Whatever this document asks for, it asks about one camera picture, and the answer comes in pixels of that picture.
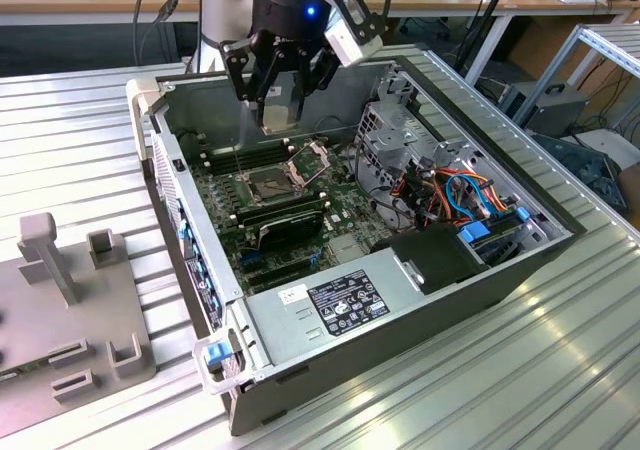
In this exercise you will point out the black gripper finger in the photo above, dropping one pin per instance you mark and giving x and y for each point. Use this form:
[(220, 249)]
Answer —
[(236, 75), (320, 70)]

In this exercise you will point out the CPU socket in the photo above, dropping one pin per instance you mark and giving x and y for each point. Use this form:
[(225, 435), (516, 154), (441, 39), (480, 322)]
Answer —
[(270, 186)]

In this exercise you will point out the silver metal drive cage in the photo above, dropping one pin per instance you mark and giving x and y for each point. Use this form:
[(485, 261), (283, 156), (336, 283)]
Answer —
[(395, 137)]

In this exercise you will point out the green motherboard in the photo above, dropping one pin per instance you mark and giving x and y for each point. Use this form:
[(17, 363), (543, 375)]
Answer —
[(345, 210)]

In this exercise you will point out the black graphics card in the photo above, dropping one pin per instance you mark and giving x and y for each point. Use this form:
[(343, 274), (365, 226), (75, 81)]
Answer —
[(295, 230)]

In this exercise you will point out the black tripod stand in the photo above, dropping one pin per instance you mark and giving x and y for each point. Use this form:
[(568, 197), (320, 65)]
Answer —
[(484, 15)]

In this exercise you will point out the silver chipset heatsink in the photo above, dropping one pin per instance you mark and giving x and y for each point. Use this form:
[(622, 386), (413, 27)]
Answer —
[(346, 248)]

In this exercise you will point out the blue expansion slot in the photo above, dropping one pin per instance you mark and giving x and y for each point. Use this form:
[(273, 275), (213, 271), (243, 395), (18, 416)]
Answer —
[(248, 257)]

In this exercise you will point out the black expansion slot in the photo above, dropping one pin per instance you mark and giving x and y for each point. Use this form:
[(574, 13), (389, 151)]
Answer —
[(281, 280), (277, 270)]

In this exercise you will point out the black plastic shroud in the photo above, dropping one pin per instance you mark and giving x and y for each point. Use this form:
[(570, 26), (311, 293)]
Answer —
[(430, 255)]

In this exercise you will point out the black equipment box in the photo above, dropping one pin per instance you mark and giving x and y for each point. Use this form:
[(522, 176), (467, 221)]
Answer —
[(550, 115)]

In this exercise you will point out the small blue plastic latch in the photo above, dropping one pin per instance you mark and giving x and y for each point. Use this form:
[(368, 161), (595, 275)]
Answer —
[(522, 214)]

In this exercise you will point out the silver power supply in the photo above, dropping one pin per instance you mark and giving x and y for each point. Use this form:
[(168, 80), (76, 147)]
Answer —
[(300, 320)]

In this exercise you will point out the grey disk bay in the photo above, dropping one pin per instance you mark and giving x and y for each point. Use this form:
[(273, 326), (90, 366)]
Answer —
[(500, 252)]

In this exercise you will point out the dark teal plastic cover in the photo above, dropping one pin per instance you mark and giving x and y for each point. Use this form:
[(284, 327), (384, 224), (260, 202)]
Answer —
[(575, 170)]

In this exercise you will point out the blue case latch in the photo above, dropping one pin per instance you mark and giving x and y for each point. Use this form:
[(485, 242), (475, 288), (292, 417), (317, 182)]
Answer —
[(217, 355)]

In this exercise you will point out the grey parts rack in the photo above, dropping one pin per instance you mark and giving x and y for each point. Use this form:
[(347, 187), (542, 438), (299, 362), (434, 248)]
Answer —
[(75, 315)]

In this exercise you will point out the open grey PC case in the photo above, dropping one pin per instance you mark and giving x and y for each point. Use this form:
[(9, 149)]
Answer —
[(400, 355)]

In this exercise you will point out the brown cardboard box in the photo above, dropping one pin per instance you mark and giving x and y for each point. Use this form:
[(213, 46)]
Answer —
[(631, 190)]

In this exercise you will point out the green RAM stick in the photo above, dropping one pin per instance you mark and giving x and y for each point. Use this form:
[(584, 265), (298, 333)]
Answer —
[(20, 371)]

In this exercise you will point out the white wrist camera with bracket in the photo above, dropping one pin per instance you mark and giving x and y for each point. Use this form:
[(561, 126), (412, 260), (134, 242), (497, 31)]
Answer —
[(350, 47)]

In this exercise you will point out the aluminium profile frame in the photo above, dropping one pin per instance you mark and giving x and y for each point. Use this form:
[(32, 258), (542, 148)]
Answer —
[(615, 50)]

